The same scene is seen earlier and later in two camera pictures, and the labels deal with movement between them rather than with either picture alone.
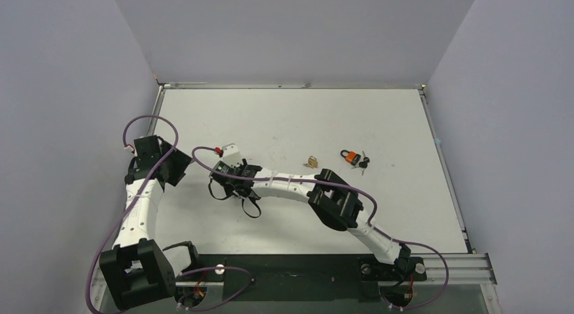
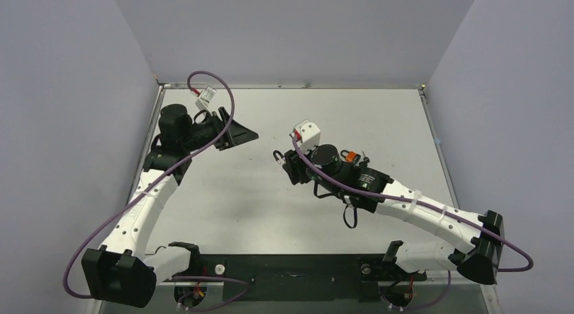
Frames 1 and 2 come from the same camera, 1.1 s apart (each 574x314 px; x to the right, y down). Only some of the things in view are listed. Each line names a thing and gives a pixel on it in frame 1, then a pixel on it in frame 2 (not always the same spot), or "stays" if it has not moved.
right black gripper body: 228,183 to 292,167
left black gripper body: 176,164 to 206,133
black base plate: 299,277 stays
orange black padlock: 351,157 stays
